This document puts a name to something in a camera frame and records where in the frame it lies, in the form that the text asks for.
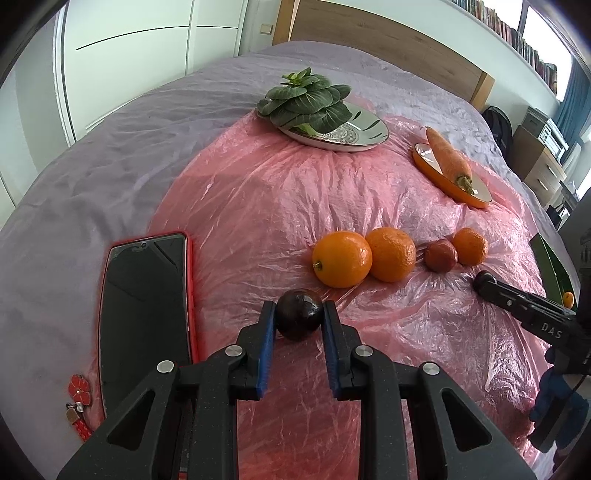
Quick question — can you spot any orange rimmed plate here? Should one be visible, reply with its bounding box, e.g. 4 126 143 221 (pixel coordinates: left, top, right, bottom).
412 142 492 209

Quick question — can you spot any wooden dresser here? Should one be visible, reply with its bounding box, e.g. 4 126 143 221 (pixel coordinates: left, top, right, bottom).
510 124 568 208

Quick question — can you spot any smartphone in red case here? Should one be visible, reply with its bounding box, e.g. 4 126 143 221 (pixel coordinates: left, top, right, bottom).
97 231 200 418

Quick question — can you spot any green tray box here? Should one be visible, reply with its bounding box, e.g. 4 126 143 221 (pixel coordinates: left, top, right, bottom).
531 233 578 310

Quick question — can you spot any bok choy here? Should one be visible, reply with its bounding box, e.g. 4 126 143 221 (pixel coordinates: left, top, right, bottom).
257 67 352 137

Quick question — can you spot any row of books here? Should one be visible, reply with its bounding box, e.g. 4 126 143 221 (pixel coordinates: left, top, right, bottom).
450 0 559 95

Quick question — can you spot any white wardrobe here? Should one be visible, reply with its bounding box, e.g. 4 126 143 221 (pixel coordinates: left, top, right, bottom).
53 0 252 144

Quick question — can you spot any red flower keychain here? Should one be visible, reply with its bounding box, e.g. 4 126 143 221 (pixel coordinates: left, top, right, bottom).
65 375 95 443

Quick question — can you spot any patterned silver plate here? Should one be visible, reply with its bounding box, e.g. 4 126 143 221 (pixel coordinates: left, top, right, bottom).
277 102 390 152

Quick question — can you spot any wooden headboard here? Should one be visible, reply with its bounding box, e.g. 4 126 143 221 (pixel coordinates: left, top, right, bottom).
272 0 496 109

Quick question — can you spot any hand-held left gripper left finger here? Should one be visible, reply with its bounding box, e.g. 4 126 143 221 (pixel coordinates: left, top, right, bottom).
58 300 278 480

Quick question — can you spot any mandarin orange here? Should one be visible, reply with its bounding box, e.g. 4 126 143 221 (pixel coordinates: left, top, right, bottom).
366 227 417 283
451 227 489 267

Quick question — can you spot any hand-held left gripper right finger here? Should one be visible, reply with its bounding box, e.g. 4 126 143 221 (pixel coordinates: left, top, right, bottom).
322 300 539 480

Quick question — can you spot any white printer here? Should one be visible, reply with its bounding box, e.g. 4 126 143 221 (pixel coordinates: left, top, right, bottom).
538 117 570 160

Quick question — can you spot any red plum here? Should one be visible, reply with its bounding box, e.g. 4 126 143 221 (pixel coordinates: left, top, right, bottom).
424 239 459 272

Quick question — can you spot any long teal curtain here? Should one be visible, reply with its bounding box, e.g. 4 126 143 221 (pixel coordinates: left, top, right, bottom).
554 58 587 139

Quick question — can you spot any pink plastic sheet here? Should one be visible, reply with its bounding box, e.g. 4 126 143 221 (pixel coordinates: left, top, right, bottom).
88 111 573 480

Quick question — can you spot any dark plum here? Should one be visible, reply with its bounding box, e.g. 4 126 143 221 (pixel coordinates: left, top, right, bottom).
276 289 324 341

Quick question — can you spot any black backpack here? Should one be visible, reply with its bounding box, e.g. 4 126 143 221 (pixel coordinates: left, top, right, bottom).
481 106 513 158

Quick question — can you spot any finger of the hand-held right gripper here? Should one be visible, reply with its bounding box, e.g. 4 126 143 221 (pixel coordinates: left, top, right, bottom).
473 270 561 325

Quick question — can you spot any carrot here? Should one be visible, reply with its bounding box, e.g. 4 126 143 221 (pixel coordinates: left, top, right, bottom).
425 126 475 195

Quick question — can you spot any grey storage box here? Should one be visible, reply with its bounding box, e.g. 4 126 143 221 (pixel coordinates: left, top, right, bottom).
524 107 548 134

